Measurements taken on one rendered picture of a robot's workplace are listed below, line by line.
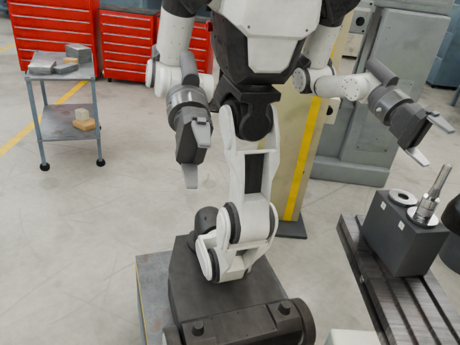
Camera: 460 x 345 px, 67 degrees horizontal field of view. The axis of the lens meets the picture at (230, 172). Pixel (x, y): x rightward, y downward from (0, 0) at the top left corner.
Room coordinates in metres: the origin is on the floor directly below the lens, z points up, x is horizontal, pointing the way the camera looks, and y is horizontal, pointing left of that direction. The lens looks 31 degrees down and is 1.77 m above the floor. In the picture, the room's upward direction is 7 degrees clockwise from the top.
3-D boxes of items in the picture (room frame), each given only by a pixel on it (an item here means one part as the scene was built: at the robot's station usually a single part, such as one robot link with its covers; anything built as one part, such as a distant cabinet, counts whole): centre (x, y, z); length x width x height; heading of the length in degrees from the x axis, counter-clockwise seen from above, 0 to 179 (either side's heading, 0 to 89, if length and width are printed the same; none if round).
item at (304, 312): (0.95, -0.37, 0.50); 0.20 x 0.05 x 0.20; 22
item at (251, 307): (1.07, -0.03, 0.59); 0.64 x 0.52 x 0.33; 22
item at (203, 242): (1.10, -0.02, 0.68); 0.21 x 0.20 x 0.13; 22
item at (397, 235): (0.93, -0.59, 1.07); 0.22 x 0.12 x 0.20; 15
